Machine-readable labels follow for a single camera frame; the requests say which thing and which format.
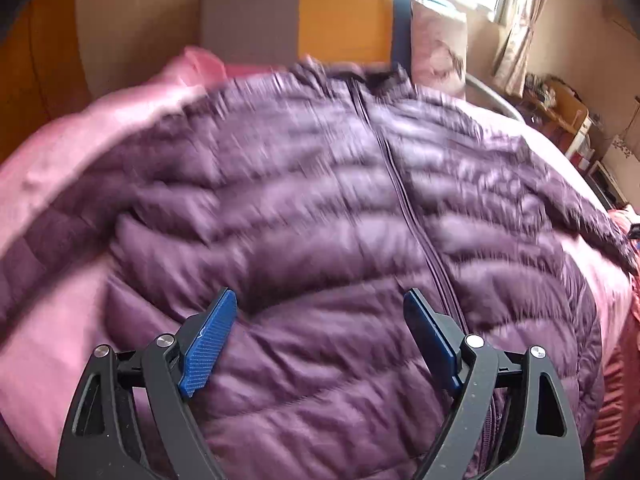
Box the purple down puffer jacket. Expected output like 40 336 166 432
0 56 639 480

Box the red pink crumpled cloth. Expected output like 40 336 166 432
589 206 640 480

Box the pink bedspread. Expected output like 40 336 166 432
0 45 640 478

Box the wooden desk with clutter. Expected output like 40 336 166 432
518 74 592 160

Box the brown wooden wardrobe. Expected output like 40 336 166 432
1 0 91 159

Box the pink patterned right curtain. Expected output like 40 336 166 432
492 0 547 96

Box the pink deer print pillow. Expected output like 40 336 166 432
410 0 468 100

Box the grey orange blue headboard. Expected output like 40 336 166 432
200 0 411 68

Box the grey metal bed rail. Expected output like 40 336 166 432
465 73 525 124

